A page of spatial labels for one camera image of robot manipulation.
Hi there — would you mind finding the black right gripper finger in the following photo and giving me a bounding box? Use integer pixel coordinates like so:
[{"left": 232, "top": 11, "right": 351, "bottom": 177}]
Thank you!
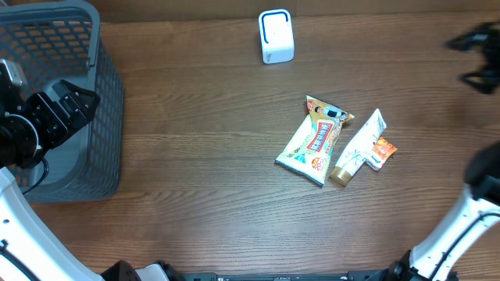
[
  {"left": 459, "top": 69, "right": 499, "bottom": 94},
  {"left": 445, "top": 30, "right": 488, "bottom": 52}
]

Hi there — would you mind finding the small orange packet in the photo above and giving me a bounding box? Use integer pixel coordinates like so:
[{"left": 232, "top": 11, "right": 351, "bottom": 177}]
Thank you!
[{"left": 366, "top": 137, "right": 398, "bottom": 171}]

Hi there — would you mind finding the white bamboo print tube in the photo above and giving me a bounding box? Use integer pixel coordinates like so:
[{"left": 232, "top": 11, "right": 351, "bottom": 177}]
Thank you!
[{"left": 330, "top": 108, "right": 387, "bottom": 187}]

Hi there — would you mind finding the yellow snack bag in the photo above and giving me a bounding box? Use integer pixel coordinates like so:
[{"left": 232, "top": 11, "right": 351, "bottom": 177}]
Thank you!
[{"left": 275, "top": 95, "right": 355, "bottom": 186}]

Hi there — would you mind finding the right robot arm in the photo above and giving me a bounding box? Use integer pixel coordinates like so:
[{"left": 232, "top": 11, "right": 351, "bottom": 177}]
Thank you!
[{"left": 367, "top": 21, "right": 499, "bottom": 281}]

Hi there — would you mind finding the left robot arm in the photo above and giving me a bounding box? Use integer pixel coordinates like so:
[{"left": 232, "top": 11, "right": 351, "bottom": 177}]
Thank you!
[{"left": 1, "top": 60, "right": 169, "bottom": 280}]

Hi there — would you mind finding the white barcode scanner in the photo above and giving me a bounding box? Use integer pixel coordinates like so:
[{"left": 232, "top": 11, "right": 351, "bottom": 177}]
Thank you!
[{"left": 258, "top": 9, "right": 295, "bottom": 65}]

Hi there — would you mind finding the dark grey plastic basket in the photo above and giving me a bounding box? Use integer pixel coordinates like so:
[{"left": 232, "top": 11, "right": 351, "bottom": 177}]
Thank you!
[{"left": 1, "top": 1, "right": 124, "bottom": 203}]

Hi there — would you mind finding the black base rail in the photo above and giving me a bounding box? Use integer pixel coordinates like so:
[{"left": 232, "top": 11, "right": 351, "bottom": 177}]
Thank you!
[{"left": 178, "top": 270, "right": 377, "bottom": 281}]

